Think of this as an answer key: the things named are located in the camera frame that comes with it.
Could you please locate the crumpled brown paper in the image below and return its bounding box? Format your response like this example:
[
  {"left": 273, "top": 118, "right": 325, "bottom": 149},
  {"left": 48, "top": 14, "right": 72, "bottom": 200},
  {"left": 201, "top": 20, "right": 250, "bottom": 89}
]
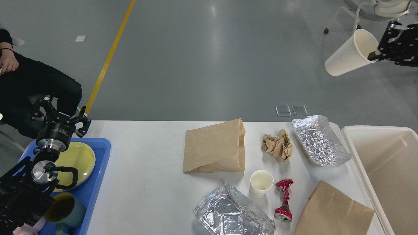
[{"left": 262, "top": 129, "right": 294, "bottom": 162}]

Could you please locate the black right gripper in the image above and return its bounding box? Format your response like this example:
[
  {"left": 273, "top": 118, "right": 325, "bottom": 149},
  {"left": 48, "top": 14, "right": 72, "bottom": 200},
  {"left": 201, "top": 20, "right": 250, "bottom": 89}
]
[{"left": 367, "top": 20, "right": 418, "bottom": 67}]

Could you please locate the person's left hand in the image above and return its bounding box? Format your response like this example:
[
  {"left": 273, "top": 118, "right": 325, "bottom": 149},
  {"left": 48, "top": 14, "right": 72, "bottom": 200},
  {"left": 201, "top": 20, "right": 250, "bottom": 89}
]
[{"left": 0, "top": 48, "right": 19, "bottom": 75}]

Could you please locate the brown paper bag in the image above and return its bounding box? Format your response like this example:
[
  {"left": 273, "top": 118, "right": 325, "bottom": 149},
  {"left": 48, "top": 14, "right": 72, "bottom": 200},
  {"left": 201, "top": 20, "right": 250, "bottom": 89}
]
[
  {"left": 294, "top": 180, "right": 375, "bottom": 235},
  {"left": 183, "top": 118, "right": 246, "bottom": 173}
]

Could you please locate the white office chair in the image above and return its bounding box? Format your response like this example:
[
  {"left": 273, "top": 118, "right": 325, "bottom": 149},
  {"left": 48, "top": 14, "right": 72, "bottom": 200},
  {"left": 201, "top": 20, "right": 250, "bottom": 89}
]
[{"left": 323, "top": 0, "right": 413, "bottom": 34}]

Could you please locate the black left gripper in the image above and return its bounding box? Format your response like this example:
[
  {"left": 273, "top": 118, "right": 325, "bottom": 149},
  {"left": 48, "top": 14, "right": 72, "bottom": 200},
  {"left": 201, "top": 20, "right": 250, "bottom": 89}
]
[{"left": 30, "top": 96, "right": 92, "bottom": 153}]

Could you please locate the teal mug yellow inside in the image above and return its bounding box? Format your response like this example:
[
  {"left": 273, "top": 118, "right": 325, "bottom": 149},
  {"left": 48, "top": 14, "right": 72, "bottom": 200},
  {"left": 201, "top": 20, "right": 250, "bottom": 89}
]
[{"left": 44, "top": 193, "right": 86, "bottom": 235}]

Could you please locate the beige plastic bin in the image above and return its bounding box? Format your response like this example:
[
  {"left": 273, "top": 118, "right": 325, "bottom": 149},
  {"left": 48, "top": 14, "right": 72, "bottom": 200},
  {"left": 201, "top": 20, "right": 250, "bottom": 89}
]
[{"left": 341, "top": 125, "right": 418, "bottom": 235}]

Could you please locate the crushed red can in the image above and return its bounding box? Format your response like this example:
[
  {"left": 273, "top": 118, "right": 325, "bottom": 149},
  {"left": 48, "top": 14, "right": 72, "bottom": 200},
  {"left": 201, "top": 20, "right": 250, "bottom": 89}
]
[{"left": 274, "top": 179, "right": 294, "bottom": 223}]

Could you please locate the crumpled foil sheet right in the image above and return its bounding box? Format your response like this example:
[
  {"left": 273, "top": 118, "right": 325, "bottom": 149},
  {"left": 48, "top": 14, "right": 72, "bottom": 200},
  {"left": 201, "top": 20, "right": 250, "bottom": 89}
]
[{"left": 292, "top": 115, "right": 351, "bottom": 167}]

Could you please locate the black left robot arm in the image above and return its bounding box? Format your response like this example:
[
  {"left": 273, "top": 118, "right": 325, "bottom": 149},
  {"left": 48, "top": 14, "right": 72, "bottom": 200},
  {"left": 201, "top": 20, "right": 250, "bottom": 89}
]
[{"left": 0, "top": 96, "right": 91, "bottom": 235}]

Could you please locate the foil tray front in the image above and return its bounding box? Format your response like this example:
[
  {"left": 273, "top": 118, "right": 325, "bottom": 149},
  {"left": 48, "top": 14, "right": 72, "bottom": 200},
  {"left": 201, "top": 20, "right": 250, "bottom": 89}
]
[{"left": 193, "top": 181, "right": 276, "bottom": 235}]

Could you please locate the tall white paper cup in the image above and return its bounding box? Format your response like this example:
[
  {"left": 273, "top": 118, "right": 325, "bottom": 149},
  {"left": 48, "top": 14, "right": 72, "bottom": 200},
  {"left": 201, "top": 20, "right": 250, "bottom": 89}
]
[{"left": 324, "top": 29, "right": 379, "bottom": 76}]

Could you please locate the pink mug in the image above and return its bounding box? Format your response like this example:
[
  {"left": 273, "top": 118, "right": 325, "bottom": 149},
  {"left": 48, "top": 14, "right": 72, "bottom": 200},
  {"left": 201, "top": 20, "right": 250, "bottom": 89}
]
[{"left": 13, "top": 217, "right": 46, "bottom": 235}]

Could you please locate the person in black clothes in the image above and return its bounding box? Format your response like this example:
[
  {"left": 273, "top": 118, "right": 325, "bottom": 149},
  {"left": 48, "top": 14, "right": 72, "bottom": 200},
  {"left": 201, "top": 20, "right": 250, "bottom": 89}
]
[{"left": 0, "top": 27, "right": 82, "bottom": 139}]

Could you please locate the yellow plastic plate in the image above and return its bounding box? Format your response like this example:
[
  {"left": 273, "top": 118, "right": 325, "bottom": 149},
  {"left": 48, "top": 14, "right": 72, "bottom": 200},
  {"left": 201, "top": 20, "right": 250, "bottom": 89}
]
[{"left": 55, "top": 142, "right": 96, "bottom": 187}]

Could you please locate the yellow floor tape line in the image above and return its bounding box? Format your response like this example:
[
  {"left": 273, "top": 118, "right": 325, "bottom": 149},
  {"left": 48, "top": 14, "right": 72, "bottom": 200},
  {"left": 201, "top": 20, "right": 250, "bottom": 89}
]
[{"left": 85, "top": 0, "right": 136, "bottom": 115}]

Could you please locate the floor socket plate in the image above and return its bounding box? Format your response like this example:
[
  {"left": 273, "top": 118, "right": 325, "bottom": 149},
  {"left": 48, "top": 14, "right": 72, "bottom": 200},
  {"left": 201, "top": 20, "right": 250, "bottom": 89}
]
[
  {"left": 275, "top": 105, "right": 292, "bottom": 117},
  {"left": 292, "top": 105, "right": 308, "bottom": 116}
]

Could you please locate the blue plastic tray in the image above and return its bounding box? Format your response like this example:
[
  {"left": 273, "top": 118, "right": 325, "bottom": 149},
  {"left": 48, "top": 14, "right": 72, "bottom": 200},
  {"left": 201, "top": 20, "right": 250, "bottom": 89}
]
[{"left": 18, "top": 138, "right": 111, "bottom": 235}]

